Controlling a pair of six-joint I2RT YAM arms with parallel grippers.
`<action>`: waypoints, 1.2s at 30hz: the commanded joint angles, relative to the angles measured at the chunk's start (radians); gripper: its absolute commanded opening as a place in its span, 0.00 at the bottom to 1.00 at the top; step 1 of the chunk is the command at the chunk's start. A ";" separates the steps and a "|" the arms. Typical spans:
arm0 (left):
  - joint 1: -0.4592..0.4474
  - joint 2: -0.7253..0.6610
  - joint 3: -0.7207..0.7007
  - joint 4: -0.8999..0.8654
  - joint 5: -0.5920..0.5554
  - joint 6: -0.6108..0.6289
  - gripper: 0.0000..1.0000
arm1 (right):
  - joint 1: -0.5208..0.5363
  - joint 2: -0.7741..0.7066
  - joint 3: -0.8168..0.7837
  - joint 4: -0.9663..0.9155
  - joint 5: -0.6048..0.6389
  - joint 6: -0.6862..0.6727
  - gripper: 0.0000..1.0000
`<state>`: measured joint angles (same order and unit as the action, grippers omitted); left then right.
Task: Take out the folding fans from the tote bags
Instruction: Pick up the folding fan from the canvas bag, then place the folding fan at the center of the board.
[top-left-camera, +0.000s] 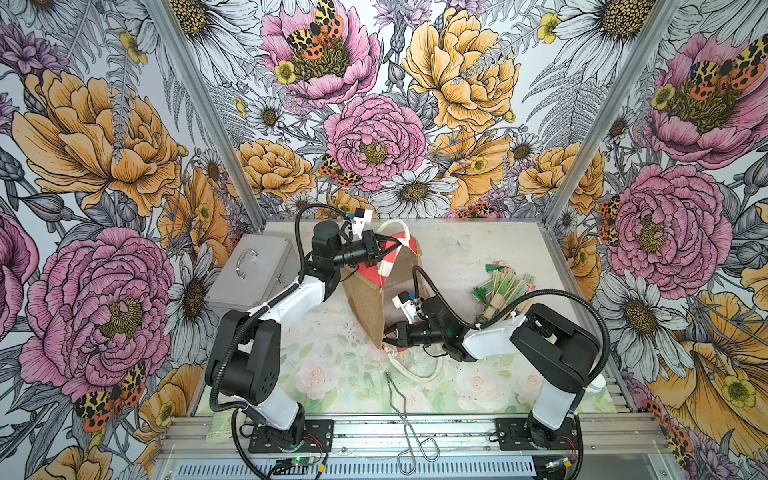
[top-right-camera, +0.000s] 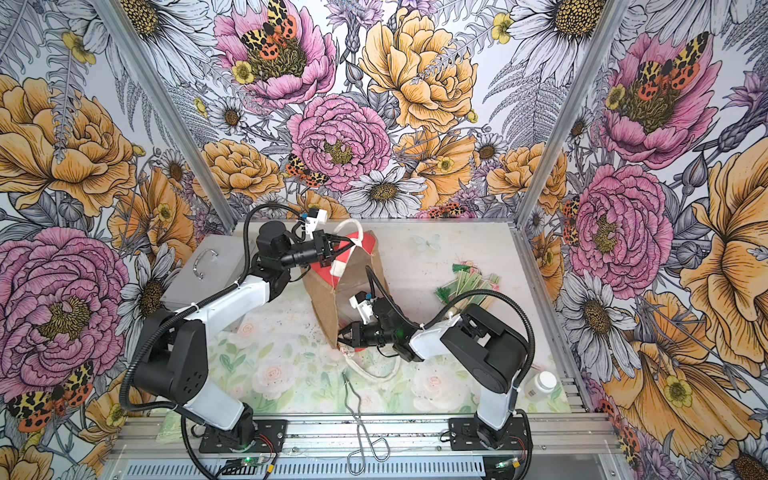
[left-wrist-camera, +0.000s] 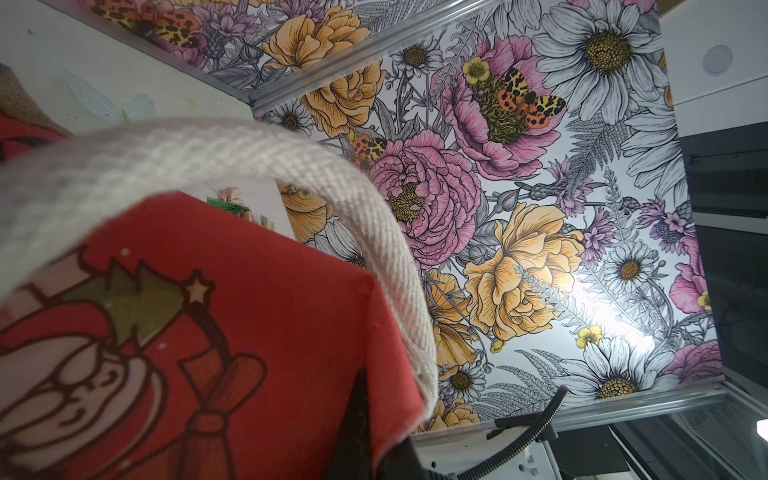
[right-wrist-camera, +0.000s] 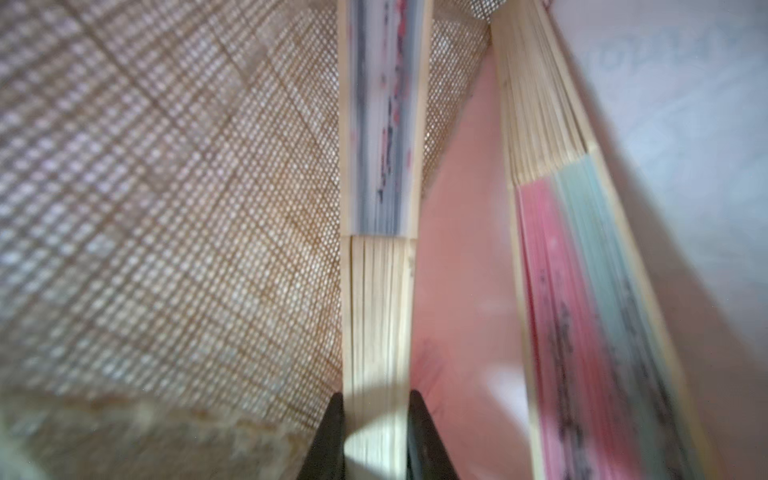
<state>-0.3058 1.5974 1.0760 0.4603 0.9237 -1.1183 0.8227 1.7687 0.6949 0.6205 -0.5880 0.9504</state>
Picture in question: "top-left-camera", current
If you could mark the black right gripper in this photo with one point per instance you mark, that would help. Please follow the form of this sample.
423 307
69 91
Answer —
402 331

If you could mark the aluminium front rail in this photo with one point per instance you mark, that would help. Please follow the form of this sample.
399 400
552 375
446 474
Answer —
385 436

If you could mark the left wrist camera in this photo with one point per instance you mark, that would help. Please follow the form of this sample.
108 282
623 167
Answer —
359 220

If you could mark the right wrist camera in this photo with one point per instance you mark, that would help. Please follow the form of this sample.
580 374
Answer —
409 305

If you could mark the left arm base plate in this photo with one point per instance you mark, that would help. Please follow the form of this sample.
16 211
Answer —
313 436

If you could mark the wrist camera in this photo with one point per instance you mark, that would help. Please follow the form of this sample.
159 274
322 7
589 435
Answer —
359 220
409 305

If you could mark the metal tongs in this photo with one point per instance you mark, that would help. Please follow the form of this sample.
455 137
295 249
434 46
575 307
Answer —
426 446

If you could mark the pile of folding fans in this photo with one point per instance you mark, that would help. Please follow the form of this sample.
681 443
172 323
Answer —
503 286

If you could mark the green patterned packet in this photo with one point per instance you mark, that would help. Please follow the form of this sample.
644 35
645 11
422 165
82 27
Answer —
220 430

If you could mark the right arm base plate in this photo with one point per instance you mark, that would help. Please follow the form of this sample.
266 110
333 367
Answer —
525 434

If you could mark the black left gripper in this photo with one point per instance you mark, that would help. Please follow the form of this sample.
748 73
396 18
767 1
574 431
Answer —
373 248

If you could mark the silver aluminium case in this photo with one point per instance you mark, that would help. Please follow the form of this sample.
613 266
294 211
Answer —
258 269

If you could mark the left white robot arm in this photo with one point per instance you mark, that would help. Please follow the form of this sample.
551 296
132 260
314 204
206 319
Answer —
244 365

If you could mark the burlap tote bag red trim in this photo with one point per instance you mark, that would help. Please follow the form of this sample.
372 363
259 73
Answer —
370 290

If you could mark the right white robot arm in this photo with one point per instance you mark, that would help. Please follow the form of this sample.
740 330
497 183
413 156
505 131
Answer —
561 351

